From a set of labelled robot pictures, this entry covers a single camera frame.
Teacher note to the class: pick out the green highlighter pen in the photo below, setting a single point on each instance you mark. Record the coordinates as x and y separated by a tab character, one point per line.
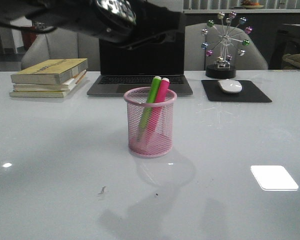
147	110

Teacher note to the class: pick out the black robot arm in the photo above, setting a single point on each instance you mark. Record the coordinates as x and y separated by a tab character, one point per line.
125	24

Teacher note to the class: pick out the pink mesh pen holder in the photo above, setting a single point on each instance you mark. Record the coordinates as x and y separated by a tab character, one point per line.
157	138

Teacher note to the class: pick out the grey laptop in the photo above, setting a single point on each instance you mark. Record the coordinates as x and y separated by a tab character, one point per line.
122	69

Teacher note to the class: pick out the white computer mouse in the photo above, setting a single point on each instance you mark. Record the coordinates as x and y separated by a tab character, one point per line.
230	86

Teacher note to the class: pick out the grey chair right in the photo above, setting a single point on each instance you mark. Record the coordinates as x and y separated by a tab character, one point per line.
195	59

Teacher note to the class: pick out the grey chair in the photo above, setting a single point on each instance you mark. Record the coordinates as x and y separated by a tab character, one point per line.
63	44
195	59

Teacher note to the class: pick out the middle white book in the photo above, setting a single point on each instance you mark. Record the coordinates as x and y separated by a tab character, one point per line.
66	86

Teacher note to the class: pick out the top yellow book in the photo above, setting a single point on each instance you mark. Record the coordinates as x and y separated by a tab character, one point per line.
51	71

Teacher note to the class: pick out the yellow book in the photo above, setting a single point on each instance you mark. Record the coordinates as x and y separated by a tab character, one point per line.
40	94
51	71

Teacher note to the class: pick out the ferris wheel desk ornament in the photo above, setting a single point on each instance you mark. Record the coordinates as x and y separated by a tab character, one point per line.
223	50

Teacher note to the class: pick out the grey chair left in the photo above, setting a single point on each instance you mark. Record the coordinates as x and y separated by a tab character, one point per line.
63	44

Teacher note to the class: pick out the bottom yellow book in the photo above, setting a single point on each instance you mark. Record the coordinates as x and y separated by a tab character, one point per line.
40	94

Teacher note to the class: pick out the fruit bowl on counter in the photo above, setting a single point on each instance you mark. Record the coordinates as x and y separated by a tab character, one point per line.
251	5

